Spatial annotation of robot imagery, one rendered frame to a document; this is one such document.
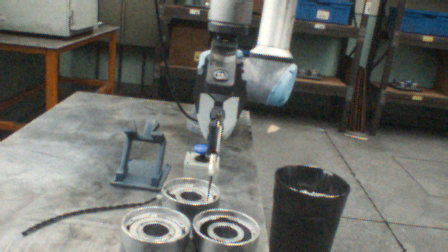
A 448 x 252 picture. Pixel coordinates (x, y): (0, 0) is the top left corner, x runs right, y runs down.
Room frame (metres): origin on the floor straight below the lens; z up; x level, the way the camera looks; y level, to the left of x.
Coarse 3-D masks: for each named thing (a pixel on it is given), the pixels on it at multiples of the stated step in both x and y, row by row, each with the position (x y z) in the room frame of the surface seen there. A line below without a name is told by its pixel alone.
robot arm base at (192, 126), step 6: (216, 102) 1.14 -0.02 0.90; (222, 102) 1.14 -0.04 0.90; (216, 108) 1.14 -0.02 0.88; (222, 108) 1.15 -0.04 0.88; (192, 114) 1.17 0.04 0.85; (192, 120) 1.16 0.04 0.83; (222, 120) 1.14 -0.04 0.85; (192, 126) 1.15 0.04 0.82; (198, 126) 1.14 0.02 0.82; (210, 126) 1.13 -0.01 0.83; (222, 126) 1.13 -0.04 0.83; (234, 126) 1.16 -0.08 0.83; (198, 132) 1.13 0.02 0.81; (234, 132) 1.16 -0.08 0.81
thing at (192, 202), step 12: (180, 180) 0.75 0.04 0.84; (192, 180) 0.76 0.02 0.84; (204, 180) 0.75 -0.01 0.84; (168, 192) 0.71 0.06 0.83; (180, 192) 0.71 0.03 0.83; (192, 192) 0.73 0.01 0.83; (216, 192) 0.72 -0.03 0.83; (168, 204) 0.67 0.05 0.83; (180, 204) 0.66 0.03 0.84; (192, 204) 0.65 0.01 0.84; (204, 204) 0.66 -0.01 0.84; (216, 204) 0.68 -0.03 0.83; (192, 216) 0.65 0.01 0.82
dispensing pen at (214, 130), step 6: (216, 114) 0.77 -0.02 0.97; (222, 114) 0.77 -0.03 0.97; (216, 120) 0.77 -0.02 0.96; (216, 126) 0.75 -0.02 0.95; (210, 132) 0.74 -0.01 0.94; (216, 132) 0.74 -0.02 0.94; (210, 138) 0.73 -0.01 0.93; (216, 138) 0.73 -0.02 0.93; (210, 144) 0.73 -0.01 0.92; (216, 144) 0.73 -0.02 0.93; (210, 150) 0.72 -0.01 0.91; (210, 156) 0.73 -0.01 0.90; (216, 156) 0.73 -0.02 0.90; (210, 162) 0.72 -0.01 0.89; (210, 168) 0.72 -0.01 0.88; (210, 174) 0.71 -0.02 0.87; (210, 180) 0.71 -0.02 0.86; (210, 186) 0.70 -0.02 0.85
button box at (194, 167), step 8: (192, 152) 0.88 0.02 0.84; (192, 160) 0.84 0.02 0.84; (200, 160) 0.83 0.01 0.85; (208, 160) 0.84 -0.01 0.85; (184, 168) 0.81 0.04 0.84; (192, 168) 0.81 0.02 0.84; (200, 168) 0.81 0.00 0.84; (208, 168) 0.81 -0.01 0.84; (216, 168) 0.81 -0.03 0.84; (184, 176) 0.81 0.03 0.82; (192, 176) 0.81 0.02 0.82; (200, 176) 0.81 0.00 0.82; (208, 176) 0.81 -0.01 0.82; (216, 176) 0.81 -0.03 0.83
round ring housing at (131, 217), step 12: (132, 216) 0.61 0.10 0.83; (144, 216) 0.62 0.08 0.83; (156, 216) 0.62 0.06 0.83; (168, 216) 0.62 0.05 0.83; (180, 216) 0.62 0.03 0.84; (144, 228) 0.59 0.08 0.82; (156, 228) 0.60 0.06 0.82; (168, 228) 0.59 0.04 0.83; (180, 228) 0.60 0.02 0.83; (132, 240) 0.54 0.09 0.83; (144, 240) 0.53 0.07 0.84; (156, 240) 0.55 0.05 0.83; (168, 240) 0.54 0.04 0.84; (180, 240) 0.55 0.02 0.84
